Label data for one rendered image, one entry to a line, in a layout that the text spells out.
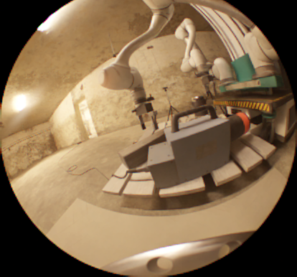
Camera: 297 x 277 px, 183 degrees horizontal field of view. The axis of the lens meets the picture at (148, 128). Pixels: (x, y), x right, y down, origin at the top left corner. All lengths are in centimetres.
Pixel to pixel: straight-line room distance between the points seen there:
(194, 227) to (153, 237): 15
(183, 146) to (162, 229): 32
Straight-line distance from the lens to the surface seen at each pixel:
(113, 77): 39
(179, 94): 312
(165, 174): 29
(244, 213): 45
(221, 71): 99
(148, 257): 16
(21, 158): 1022
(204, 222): 41
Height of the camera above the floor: 40
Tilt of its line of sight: 11 degrees down
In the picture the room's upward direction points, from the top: 18 degrees counter-clockwise
